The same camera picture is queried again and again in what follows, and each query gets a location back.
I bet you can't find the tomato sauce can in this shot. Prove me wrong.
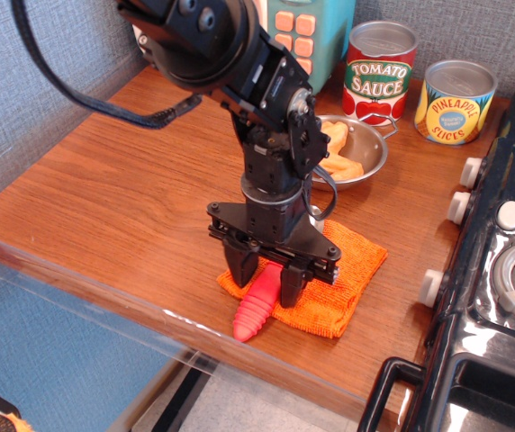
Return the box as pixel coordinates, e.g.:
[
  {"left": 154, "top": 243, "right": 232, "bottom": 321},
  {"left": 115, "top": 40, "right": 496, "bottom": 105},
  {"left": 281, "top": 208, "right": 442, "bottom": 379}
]
[{"left": 342, "top": 21, "right": 418, "bottom": 126}]

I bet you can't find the teal toy microwave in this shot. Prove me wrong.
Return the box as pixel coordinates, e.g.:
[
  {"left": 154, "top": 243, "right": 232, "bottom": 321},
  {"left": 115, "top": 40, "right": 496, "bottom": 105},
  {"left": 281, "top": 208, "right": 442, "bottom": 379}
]
[{"left": 131, "top": 0, "right": 357, "bottom": 95}]

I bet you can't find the black braided cable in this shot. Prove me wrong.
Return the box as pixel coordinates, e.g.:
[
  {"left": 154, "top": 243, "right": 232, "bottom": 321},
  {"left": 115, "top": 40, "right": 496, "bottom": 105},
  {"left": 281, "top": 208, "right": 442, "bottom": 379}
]
[{"left": 10, "top": 0, "right": 203, "bottom": 131}]

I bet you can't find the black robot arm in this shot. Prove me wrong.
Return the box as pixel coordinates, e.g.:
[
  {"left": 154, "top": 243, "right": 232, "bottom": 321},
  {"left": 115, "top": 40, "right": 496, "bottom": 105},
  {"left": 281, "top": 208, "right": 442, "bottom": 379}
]
[{"left": 118, "top": 1, "right": 341, "bottom": 308}]

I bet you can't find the red handled metal spoon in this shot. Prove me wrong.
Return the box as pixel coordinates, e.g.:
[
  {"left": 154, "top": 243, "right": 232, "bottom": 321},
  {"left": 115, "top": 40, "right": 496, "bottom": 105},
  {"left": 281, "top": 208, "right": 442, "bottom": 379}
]
[{"left": 233, "top": 262, "right": 284, "bottom": 342}]

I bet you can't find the toy chicken wing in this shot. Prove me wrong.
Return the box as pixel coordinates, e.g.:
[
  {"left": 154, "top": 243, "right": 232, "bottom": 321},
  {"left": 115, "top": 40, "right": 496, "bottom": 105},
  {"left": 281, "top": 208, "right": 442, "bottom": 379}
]
[{"left": 318, "top": 121, "right": 366, "bottom": 182}]

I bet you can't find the small steel pot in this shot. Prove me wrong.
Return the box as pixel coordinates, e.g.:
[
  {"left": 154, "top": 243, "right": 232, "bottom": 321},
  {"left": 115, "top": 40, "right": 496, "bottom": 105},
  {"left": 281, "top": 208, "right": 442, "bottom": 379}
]
[{"left": 320, "top": 114, "right": 399, "bottom": 191}]

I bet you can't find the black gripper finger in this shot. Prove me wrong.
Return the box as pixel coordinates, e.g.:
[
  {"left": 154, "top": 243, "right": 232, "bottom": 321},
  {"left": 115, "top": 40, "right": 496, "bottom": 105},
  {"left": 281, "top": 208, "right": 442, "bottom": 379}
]
[
  {"left": 280, "top": 265, "right": 312, "bottom": 309},
  {"left": 222, "top": 240, "right": 259, "bottom": 287}
]

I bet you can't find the orange folded cloth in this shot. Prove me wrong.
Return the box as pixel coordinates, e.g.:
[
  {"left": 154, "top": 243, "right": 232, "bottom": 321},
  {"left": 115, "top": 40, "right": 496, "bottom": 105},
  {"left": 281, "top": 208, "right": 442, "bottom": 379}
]
[{"left": 217, "top": 220, "right": 387, "bottom": 338}]

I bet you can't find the pineapple slices can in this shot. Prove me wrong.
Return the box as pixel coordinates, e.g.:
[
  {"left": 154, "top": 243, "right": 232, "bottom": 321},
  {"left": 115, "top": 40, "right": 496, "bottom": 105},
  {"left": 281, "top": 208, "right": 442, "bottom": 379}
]
[{"left": 414, "top": 59, "right": 498, "bottom": 146}]

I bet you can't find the black toy stove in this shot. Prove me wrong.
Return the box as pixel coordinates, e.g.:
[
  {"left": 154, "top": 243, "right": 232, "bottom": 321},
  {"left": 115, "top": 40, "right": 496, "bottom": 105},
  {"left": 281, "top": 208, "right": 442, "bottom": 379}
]
[{"left": 358, "top": 93, "right": 515, "bottom": 431}]

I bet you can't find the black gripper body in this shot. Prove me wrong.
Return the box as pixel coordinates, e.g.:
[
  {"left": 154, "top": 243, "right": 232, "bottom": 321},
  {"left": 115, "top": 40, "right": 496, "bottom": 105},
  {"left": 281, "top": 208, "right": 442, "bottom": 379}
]
[{"left": 207, "top": 182, "right": 341, "bottom": 284}]

